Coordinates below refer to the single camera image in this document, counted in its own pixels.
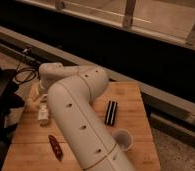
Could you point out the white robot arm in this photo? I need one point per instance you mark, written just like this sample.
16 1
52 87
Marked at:
70 91

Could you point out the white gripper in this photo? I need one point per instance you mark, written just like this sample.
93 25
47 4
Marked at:
32 100

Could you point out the metal railing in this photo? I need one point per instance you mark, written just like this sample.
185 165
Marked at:
171 21

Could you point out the white plastic bottle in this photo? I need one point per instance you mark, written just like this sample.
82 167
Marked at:
43 115

